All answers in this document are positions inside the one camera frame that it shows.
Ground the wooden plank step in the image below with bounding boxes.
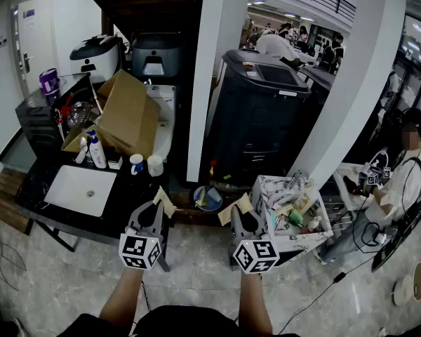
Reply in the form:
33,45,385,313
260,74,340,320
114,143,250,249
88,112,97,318
0,166,34,237

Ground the glass window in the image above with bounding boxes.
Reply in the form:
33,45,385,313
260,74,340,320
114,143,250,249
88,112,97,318
399,14,421,73

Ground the white rectangular sink basin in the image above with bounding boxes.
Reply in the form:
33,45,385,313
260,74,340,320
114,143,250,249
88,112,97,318
44,164,118,218

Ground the plain white cup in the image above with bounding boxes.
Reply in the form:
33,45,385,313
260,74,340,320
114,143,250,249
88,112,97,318
146,154,164,178

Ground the purple plastic bucket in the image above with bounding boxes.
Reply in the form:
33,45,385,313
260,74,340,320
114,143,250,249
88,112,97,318
38,67,60,96

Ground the clear plastic red-capped bottle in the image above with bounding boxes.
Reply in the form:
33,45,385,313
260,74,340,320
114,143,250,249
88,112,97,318
54,95,100,130

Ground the chrome metal pole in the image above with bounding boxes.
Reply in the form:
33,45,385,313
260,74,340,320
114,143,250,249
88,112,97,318
91,82,105,116

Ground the person's left forearm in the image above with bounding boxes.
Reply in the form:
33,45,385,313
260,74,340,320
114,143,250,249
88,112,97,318
98,265,145,329

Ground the black floor cable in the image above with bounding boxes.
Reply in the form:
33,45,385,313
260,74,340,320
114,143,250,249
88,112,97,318
276,254,376,335

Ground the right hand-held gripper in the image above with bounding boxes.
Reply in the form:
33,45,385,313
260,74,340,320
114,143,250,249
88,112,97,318
229,205,280,275

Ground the round wooden disc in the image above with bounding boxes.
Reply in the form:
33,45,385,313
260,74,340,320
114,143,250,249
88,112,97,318
412,261,421,301

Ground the blue round plate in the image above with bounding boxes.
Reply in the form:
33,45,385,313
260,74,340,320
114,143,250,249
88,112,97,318
192,185,224,213

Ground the white ceramic toilet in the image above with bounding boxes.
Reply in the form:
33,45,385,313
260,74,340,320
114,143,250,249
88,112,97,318
145,84,176,163

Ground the white mug blue inside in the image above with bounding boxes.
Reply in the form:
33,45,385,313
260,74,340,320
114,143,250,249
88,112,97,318
128,153,145,176

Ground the large brown cardboard box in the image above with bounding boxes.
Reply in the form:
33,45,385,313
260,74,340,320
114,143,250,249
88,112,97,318
61,69,161,161

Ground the smaller black machine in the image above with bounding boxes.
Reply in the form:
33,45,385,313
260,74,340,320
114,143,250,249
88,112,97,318
298,65,336,105

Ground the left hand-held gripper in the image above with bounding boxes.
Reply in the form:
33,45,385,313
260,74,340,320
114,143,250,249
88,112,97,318
118,199,165,270

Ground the chrome faucet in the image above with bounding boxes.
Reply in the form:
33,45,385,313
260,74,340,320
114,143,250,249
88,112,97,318
75,137,89,164

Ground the round white disc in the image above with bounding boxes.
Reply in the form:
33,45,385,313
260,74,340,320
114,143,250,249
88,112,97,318
392,275,413,307

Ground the black cabinet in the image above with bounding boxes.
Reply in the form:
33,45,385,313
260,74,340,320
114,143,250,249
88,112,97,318
15,74,92,157

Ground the gold wire rack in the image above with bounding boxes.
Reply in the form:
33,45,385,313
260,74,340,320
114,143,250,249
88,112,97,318
0,228,27,291

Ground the person's right forearm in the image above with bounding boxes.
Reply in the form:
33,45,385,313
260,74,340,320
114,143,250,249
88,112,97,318
239,272,273,335

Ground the white door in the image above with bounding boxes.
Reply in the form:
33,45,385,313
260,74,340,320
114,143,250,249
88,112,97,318
12,0,55,98

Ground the white blue pump lotion bottle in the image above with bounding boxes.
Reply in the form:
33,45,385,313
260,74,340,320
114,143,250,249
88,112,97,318
86,130,107,170

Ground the white basin stand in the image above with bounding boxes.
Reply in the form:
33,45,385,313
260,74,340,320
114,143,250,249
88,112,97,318
333,161,369,212

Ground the dark wooden staircase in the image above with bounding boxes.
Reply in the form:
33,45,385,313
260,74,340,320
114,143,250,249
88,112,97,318
75,0,206,48

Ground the marble pattern storage box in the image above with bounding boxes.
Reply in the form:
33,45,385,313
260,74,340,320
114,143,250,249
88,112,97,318
250,174,334,256

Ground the person's black clothing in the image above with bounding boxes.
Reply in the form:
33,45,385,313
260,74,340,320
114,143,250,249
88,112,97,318
55,305,302,337

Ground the large black machine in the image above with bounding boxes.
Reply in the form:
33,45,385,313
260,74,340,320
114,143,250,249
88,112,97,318
205,49,312,189

